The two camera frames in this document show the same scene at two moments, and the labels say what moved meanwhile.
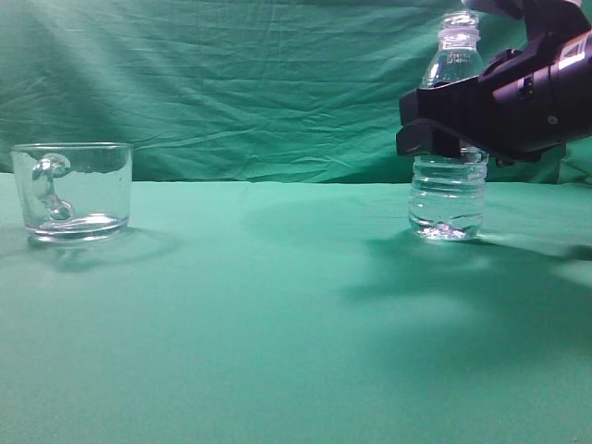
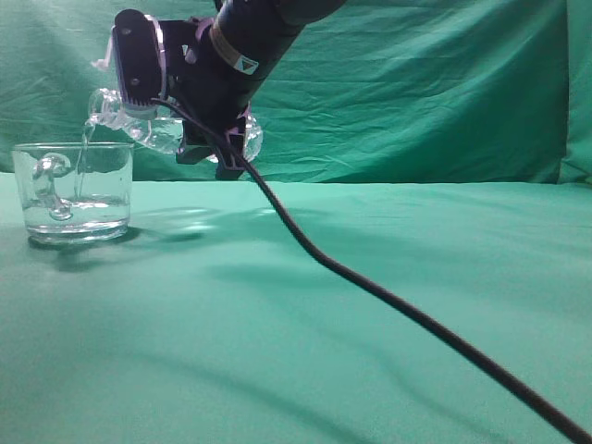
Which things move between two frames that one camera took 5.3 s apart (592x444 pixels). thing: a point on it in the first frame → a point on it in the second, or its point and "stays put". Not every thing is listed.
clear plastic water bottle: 447,195 → 106,108
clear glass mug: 73,192 stays put
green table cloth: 301,312 stays put
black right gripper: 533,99 → 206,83
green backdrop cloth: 252,90 stays put
